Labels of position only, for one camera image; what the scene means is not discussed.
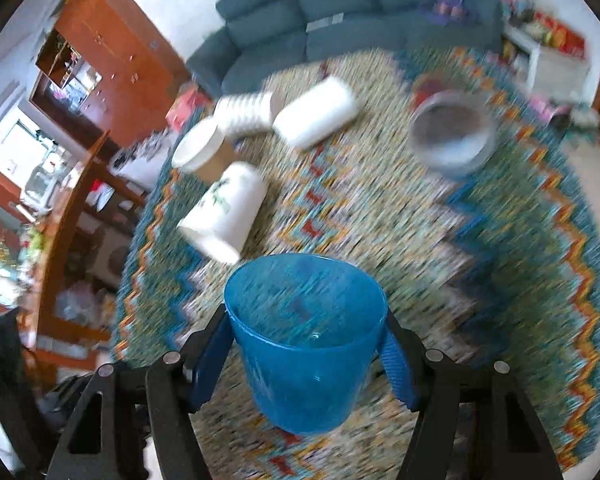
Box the white low shelf unit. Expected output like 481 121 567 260
500 7 593 103

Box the plain white paper cup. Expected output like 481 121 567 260
272 76 358 150

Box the wooden wall cabinet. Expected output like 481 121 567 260
30 0 193 148

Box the white cup with green print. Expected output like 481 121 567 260
176 161 269 265

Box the blue translucent plastic cup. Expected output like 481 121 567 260
223 253 387 436

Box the dark teal sofa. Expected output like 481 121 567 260
186 0 503 96

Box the brown paper cup white rim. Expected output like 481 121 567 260
171 117 236 182

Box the white ribbed paper cup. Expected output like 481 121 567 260
213 91 284 137

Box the wooden chair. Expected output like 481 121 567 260
22 130 148 396

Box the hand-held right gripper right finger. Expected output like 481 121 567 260
377 307 566 480

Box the colourful zigzag tablecloth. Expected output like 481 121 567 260
111 47 600 480

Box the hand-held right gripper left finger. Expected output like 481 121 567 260
44 305 231 480

